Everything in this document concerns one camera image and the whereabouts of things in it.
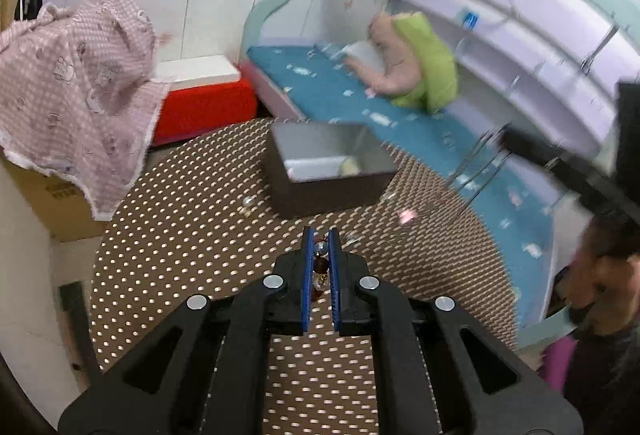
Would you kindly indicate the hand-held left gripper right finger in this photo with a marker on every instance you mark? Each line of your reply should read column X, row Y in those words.
column 334, row 280

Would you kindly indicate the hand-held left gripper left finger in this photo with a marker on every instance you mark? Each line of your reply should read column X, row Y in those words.
column 307, row 280

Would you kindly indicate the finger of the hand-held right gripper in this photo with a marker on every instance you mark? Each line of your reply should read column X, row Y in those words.
column 540, row 150

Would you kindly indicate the grey metal box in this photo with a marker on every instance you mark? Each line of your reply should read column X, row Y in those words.
column 325, row 197

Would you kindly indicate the small clear jewelry piece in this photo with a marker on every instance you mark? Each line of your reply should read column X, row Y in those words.
column 353, row 237

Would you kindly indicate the small pink jewelry piece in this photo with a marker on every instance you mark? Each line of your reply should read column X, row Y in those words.
column 406, row 215

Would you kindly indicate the person's right hand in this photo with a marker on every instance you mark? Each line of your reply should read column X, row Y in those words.
column 600, row 275

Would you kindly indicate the clear bead earring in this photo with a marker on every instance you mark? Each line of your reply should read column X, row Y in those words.
column 245, row 204

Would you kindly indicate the round polka-dot table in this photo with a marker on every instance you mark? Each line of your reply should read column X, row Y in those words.
column 200, row 240

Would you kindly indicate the pale green round bead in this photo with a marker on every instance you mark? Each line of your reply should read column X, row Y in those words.
column 350, row 166

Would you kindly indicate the green blanket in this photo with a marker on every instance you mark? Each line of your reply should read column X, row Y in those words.
column 435, row 65

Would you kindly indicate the pink padded coat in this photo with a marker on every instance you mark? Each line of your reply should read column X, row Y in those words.
column 395, row 70

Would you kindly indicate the teal bunk bed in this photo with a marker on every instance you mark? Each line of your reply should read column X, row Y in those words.
column 325, row 85

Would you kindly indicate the white pillow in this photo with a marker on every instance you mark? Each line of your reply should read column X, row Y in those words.
column 365, row 57

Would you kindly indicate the red storage box white lid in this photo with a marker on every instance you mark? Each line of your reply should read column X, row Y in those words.
column 200, row 107

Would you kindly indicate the magenta object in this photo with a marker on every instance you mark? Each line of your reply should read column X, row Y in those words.
column 560, row 360

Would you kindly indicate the cardboard box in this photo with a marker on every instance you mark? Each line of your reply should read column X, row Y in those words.
column 55, row 210

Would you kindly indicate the pink checked cloth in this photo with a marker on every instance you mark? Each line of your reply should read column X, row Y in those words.
column 75, row 90

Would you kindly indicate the lilac wall shelf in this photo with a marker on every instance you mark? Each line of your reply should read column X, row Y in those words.
column 540, row 45

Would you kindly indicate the small blue wall item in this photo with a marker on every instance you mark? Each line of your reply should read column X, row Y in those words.
column 470, row 19

